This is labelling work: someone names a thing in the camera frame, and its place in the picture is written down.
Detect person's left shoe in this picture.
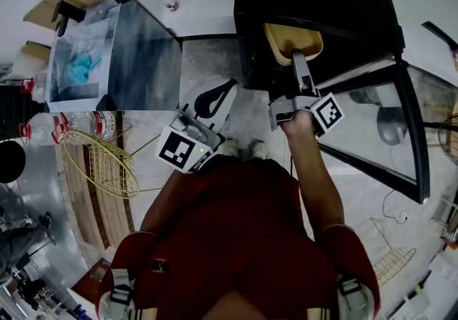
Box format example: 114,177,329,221
218,138,239,158

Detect white power strip with cable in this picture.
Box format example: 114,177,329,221
381,188,410,225

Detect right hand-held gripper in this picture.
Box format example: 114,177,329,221
268,49,345,135

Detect person's black shorts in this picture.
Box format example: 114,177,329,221
205,152,287,177

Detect gold wire basket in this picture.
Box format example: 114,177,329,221
62,121,164,200

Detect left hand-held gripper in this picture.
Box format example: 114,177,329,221
155,78,239,175

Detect yellow plastic tray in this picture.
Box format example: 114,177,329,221
263,22,324,66

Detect wooden slatted bench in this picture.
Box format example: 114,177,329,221
57,142,135,251

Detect teal plastic object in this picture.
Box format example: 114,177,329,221
66,52,103,84

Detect grey backpack strap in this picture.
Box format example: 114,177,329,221
336,273,370,320
108,268,136,320

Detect brown wooden box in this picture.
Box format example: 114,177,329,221
71,257,112,307

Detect black standing fan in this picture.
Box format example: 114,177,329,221
375,105,458,166

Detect person's right forearm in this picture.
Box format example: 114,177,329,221
278,110,346,241

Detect person's red shirt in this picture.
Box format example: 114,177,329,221
94,160,381,320

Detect clear red-cap water jug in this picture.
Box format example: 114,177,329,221
20,74,49,105

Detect black round stool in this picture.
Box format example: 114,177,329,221
0,139,26,183

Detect black boxy object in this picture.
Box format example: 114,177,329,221
52,0,87,37

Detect black-framed glass door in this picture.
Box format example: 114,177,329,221
316,55,430,205

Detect wire rack on floor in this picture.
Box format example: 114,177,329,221
370,216,418,289

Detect person's right shoe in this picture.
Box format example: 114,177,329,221
248,139,268,160

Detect white table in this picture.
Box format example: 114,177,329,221
386,250,458,320

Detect person's left forearm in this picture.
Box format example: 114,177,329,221
139,170,194,237

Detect person's shoe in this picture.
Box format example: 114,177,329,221
218,138,239,158
248,139,268,160

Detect clear red-label water bottle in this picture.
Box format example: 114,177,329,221
53,110,117,140

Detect black desk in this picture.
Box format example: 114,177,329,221
0,84,49,140

